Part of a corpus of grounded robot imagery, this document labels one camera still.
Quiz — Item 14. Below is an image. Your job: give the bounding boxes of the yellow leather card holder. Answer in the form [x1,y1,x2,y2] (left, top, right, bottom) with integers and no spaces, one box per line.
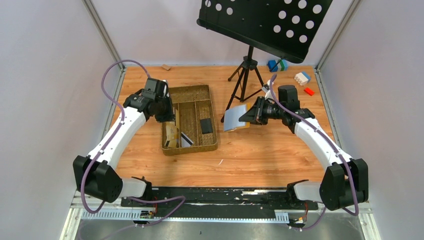
[223,103,252,132]

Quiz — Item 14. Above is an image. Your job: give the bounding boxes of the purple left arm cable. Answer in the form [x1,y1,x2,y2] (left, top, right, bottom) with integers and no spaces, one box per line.
[75,59,186,240]

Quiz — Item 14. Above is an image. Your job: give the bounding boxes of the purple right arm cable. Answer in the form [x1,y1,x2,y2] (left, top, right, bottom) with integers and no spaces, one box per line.
[268,74,360,232]

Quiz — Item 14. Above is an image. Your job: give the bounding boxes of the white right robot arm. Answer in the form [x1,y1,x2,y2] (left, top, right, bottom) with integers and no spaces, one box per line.
[239,85,369,216]

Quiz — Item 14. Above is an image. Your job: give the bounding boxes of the white blue toy block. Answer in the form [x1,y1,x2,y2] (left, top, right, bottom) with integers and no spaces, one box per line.
[294,71,312,86]

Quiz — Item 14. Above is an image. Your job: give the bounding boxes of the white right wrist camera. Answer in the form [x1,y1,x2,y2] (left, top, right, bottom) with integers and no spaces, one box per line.
[261,84,274,101]

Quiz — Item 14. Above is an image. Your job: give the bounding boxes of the orange illustrated card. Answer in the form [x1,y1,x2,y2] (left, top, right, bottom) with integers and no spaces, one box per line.
[165,122,179,141]

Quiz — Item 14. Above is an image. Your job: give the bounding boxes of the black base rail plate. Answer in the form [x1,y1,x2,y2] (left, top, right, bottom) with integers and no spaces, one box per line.
[120,186,319,220]

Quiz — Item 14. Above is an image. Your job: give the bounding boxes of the black music stand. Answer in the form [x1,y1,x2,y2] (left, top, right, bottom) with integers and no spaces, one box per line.
[196,0,332,107]

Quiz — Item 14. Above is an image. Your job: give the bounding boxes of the white card with black stripe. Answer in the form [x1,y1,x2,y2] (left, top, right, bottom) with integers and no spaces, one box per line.
[164,139,179,148]

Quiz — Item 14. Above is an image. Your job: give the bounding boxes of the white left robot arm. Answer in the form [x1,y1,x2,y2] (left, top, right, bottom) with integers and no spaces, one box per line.
[72,78,175,203]

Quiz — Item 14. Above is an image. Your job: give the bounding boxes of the woven straw divided tray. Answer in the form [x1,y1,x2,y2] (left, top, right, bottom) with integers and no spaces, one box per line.
[161,84,218,156]

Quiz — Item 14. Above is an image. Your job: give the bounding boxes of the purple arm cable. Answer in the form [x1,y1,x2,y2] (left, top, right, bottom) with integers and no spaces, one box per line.
[268,74,360,232]
[75,59,186,240]

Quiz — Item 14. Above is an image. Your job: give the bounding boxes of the dark grey card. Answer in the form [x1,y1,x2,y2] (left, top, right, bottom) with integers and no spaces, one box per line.
[199,118,214,135]

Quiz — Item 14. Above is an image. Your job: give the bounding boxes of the blue green toy block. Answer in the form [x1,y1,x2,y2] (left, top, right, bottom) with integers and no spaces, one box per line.
[267,59,289,73]

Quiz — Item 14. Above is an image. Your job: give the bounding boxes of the red toy block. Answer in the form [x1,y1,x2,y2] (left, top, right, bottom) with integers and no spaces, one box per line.
[304,87,315,96]

